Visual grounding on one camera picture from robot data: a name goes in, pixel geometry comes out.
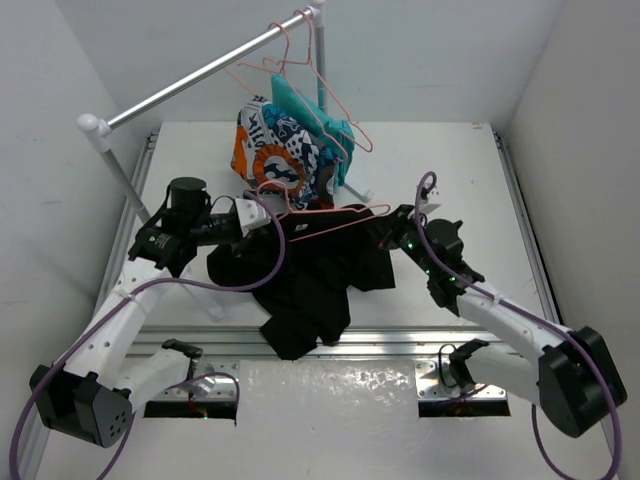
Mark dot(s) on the teal shirt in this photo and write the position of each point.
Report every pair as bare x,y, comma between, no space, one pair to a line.
337,136

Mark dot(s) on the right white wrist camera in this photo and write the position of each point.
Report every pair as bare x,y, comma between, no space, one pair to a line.
426,202

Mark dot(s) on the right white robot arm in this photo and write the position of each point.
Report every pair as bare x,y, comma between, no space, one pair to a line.
570,375

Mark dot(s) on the silver clothes rack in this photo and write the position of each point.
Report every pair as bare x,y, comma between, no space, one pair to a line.
99,131

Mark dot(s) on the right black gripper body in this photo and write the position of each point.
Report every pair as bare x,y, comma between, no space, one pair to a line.
404,232

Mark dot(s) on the pink wire hanger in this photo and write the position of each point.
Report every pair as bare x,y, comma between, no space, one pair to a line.
307,224
330,90
334,110

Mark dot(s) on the orange navy patterned shirt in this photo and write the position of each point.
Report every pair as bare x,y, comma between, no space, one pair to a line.
274,150

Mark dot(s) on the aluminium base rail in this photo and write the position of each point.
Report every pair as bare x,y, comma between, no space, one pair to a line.
473,185

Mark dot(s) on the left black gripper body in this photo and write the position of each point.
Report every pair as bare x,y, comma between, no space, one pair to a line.
242,240

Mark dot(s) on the black shirt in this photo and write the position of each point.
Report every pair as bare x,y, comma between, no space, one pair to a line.
307,300

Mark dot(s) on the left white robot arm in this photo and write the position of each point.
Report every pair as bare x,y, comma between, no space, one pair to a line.
88,394

